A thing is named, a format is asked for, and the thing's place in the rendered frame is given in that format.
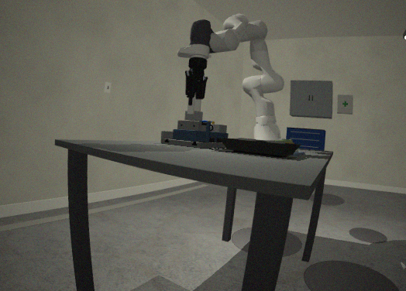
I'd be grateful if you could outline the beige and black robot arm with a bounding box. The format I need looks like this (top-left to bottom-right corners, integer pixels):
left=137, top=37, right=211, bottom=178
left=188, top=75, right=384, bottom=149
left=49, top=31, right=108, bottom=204
left=177, top=14, right=284, bottom=140

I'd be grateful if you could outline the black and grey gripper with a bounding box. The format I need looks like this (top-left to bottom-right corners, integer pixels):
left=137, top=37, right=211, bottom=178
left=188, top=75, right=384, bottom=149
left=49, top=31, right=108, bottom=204
left=185, top=57, right=208, bottom=114

